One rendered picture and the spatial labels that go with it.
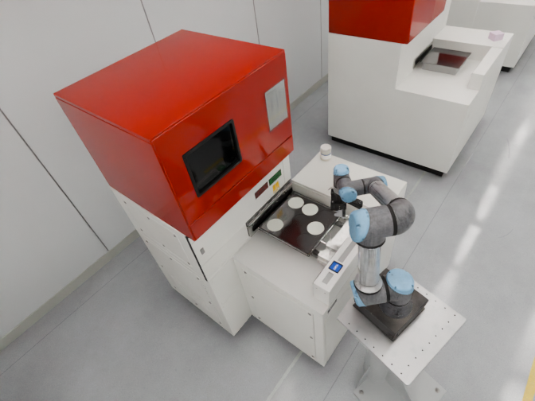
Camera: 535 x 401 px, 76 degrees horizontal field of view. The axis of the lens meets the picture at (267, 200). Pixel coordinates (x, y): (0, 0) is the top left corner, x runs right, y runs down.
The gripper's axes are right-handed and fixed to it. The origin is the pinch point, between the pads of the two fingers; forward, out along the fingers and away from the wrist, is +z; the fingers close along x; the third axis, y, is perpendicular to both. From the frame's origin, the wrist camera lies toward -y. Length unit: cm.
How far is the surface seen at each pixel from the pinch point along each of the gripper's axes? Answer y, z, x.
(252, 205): 52, -4, -2
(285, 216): 35.4, 11.5, -8.5
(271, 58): 35, -80, -22
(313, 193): 20.0, 8.8, -26.8
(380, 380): -25, 99, 49
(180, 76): 73, -81, -7
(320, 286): 10.0, 6.7, 40.6
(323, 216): 12.4, 11.9, -10.3
